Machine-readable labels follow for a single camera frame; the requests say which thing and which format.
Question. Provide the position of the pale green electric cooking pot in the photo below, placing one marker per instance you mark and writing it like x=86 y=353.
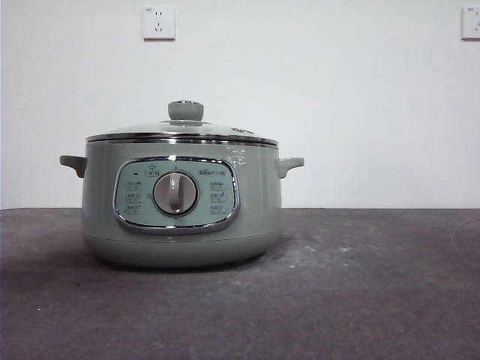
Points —
x=101 y=210

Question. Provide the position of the glass lid with green knob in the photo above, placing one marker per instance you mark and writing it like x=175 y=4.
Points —
x=185 y=111

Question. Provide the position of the white wall socket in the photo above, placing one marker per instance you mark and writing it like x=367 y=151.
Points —
x=158 y=22
x=471 y=23

